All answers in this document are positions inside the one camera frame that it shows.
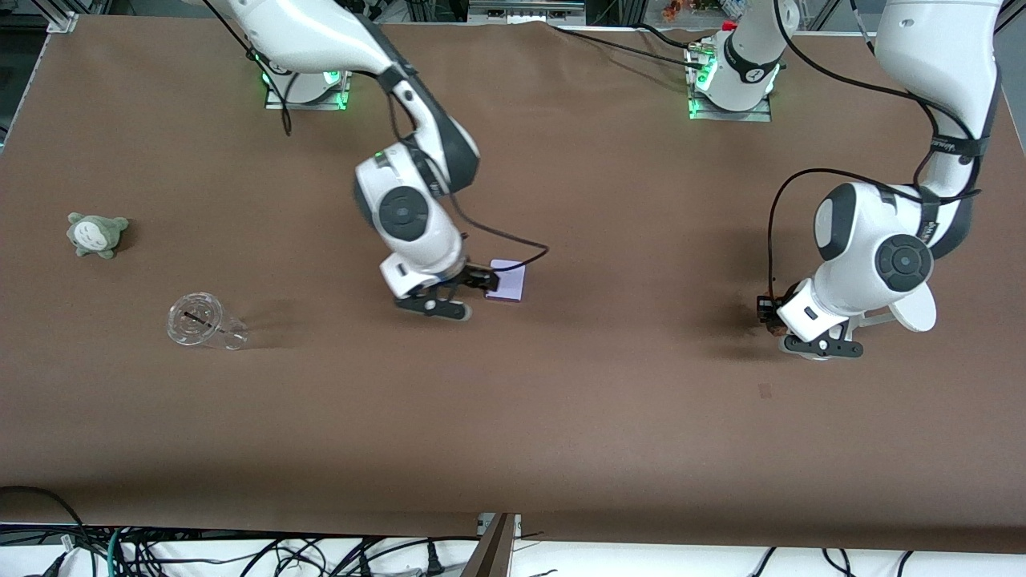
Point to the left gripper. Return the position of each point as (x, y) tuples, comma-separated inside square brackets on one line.
[(768, 308)]

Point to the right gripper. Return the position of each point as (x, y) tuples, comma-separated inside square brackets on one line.
[(474, 278)]

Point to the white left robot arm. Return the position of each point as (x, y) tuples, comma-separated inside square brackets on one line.
[(858, 240)]

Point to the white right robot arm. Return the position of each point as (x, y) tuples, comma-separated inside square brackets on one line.
[(409, 212)]

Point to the brown table cover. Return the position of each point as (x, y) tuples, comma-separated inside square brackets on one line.
[(561, 417)]

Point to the clear plastic cup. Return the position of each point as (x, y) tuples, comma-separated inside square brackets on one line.
[(196, 320)]

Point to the black power plug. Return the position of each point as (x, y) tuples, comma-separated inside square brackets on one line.
[(433, 561)]

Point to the grey metal box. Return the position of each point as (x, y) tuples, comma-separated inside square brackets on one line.
[(525, 8)]

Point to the grey totoro plush toy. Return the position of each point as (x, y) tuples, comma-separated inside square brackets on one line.
[(94, 234)]

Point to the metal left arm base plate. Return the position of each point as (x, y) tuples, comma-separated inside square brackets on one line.
[(753, 115)]

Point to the wooden table post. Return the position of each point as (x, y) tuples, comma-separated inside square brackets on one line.
[(493, 553)]

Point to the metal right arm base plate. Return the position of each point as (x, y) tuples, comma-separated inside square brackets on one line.
[(271, 102)]

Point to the aluminium frame profile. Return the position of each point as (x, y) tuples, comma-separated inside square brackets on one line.
[(62, 20)]

